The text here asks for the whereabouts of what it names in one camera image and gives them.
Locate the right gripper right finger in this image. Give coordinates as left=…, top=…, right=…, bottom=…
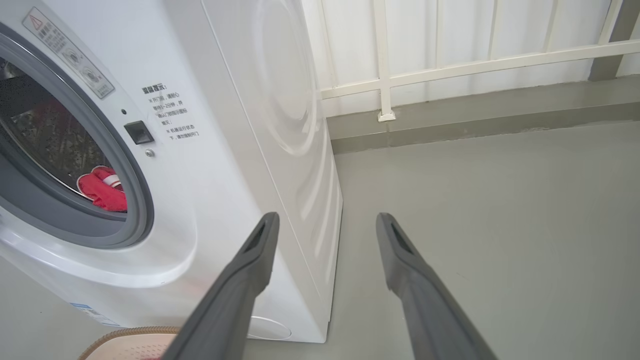
left=375, top=212, right=498, bottom=360

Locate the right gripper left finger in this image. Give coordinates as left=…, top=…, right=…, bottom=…
left=161, top=211, right=281, bottom=360

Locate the red and white garment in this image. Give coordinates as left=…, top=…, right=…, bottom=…
left=76, top=165, right=128, bottom=213

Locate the cream perforated laundry basket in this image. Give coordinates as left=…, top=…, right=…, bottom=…
left=77, top=326, right=181, bottom=360

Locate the grey rubber door gasket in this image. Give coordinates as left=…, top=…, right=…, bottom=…
left=0, top=22, right=155, bottom=249

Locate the white front-load washing machine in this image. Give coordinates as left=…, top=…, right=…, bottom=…
left=0, top=0, right=344, bottom=344

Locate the black door latch socket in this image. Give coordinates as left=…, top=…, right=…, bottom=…
left=123, top=120, right=155, bottom=146

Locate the round white filter cover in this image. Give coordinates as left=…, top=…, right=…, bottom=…
left=246, top=316, right=292, bottom=341

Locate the small blue-edged sticker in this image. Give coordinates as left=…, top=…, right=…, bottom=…
left=70, top=302, right=121, bottom=327

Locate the perforated steel washer drum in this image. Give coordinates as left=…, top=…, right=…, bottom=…
left=0, top=57, right=113, bottom=201

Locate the white metal railing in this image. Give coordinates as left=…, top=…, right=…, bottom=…
left=300, top=0, right=640, bottom=123

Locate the grey warning label sticker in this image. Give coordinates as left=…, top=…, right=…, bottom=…
left=22, top=6, right=116, bottom=100

